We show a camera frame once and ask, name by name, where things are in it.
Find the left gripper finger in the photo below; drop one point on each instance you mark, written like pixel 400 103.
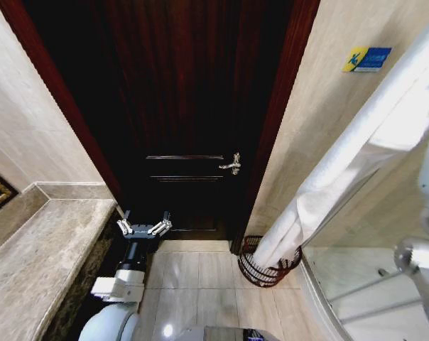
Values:
pixel 160 225
pixel 124 225

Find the white towel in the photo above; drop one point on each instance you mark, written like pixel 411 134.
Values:
pixel 342 160

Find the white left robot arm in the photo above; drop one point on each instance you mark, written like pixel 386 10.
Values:
pixel 109 319

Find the beige marble countertop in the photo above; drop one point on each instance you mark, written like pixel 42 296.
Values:
pixel 40 248

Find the dark wooden door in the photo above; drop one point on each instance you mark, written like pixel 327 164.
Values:
pixel 179 106

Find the dark gilded mirror frame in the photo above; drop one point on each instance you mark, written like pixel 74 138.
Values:
pixel 3 193

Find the dark red door frame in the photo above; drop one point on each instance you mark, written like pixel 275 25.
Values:
pixel 289 89

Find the chrome shower door rail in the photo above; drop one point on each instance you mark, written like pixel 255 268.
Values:
pixel 374 287

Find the blue and yellow wall sign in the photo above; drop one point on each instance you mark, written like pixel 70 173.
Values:
pixel 368 59

